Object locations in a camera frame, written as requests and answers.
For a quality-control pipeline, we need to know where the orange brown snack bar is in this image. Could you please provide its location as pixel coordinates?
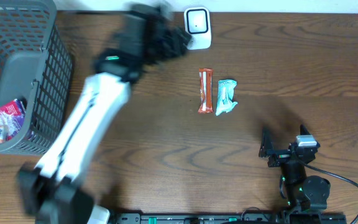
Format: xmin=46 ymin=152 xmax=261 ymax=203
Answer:
xmin=198 ymin=68 xmax=213 ymax=114

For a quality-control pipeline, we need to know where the black right camera cable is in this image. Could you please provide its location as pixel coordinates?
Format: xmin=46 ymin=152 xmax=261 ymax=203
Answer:
xmin=303 ymin=162 xmax=358 ymax=224

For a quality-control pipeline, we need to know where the purple red snack bag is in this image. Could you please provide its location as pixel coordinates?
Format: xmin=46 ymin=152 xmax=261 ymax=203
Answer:
xmin=0 ymin=99 xmax=25 ymax=141

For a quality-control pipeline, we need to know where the grey plastic mesh basket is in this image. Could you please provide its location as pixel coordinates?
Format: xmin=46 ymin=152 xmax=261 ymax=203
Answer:
xmin=0 ymin=0 xmax=73 ymax=155

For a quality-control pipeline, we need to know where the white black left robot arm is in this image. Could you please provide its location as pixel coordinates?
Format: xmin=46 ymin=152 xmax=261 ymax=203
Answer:
xmin=17 ymin=2 xmax=191 ymax=223

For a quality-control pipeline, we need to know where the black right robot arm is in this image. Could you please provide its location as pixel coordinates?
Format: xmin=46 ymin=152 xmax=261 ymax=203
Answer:
xmin=259 ymin=125 xmax=331 ymax=224

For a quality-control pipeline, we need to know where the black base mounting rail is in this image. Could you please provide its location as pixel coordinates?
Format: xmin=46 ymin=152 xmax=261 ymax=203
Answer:
xmin=108 ymin=211 xmax=347 ymax=224

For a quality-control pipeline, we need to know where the mint green snack packet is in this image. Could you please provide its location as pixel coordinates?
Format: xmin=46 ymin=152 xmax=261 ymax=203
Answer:
xmin=216 ymin=80 xmax=237 ymax=116

